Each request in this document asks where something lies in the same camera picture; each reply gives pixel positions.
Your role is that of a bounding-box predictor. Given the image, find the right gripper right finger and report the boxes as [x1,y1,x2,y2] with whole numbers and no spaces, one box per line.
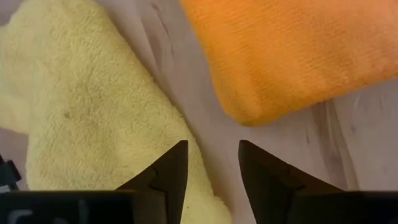
[238,139,343,224]

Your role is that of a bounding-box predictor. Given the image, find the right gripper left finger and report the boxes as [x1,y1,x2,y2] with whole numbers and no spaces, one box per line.
[116,139,189,224]

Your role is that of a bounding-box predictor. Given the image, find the orange microfiber towel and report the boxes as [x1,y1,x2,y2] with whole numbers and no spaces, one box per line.
[179,0,398,128]

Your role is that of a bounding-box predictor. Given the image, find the yellow microfiber towel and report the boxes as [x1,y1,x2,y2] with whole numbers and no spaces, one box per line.
[0,0,234,224]

